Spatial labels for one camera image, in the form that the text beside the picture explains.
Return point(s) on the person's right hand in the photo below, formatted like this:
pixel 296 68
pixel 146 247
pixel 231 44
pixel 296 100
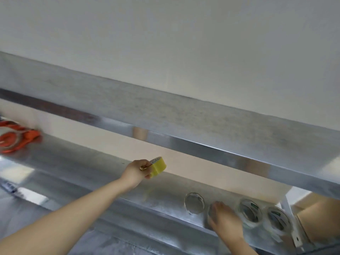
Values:
pixel 227 221

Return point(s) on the person's left thumb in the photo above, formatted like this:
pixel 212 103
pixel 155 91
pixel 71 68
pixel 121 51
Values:
pixel 148 176

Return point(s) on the person's left hand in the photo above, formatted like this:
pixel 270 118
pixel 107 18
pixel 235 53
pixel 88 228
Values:
pixel 134 173

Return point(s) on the brown cardboard box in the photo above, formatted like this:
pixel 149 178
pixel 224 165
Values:
pixel 318 220

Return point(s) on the metal rack shelf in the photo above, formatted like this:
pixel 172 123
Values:
pixel 79 167
pixel 186 116

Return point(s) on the person's right forearm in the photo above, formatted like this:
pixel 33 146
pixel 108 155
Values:
pixel 241 248

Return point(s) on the yellow tape roll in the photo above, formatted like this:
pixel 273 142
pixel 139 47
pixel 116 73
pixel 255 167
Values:
pixel 160 167

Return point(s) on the person's right fingers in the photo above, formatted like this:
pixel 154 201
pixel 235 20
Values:
pixel 216 209

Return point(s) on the orange tape dispenser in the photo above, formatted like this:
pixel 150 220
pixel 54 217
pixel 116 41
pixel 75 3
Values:
pixel 28 135

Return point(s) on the clear tape roll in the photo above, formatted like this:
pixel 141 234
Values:
pixel 194 203
pixel 250 212
pixel 278 220
pixel 210 219

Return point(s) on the person's left forearm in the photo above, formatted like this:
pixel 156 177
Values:
pixel 69 217

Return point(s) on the metal rack upright post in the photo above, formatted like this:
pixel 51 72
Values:
pixel 292 223

